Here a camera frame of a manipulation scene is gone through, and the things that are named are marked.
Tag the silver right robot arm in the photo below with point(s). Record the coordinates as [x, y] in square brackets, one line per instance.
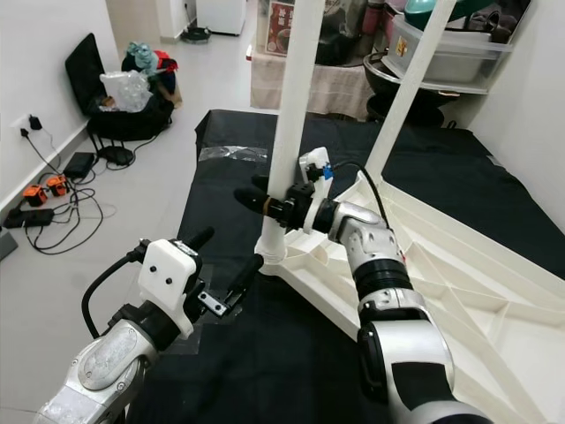
[380, 256]

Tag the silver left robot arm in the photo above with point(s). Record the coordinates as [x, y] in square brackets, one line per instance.
[115, 362]

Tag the white plastic children table top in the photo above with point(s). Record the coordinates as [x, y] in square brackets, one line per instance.
[477, 291]

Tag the black tablecloth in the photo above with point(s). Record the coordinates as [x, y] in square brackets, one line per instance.
[229, 181]

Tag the clear tape strip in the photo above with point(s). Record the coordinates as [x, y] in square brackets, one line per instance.
[234, 153]

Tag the black round device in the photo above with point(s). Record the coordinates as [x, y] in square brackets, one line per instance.
[115, 155]

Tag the beige wicker basket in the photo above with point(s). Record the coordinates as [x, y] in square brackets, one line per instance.
[344, 88]

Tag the black power adapter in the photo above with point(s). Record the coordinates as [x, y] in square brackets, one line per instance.
[79, 163]

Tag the black wok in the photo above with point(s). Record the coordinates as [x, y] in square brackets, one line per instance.
[384, 93]

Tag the orange black device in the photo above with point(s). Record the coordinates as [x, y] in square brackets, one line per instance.
[33, 194]
[56, 185]

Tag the clear box with orange lid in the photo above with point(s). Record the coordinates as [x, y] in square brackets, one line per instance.
[278, 26]

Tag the black round floor stand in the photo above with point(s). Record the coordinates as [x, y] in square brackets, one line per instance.
[196, 35]

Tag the clear plastic bag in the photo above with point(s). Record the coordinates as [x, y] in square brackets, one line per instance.
[124, 90]

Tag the black power strip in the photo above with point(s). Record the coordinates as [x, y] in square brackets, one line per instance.
[28, 216]

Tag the white appliance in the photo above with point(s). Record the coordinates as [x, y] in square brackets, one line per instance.
[221, 13]

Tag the grey box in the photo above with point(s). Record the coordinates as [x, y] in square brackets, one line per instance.
[7, 243]

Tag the teal plastic bowl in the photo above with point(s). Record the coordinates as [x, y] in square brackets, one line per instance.
[419, 7]

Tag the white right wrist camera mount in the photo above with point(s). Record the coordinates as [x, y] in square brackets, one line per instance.
[313, 181]

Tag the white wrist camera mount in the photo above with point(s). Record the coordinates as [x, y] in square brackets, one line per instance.
[313, 181]
[172, 278]

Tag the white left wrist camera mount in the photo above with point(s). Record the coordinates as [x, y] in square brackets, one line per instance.
[172, 278]

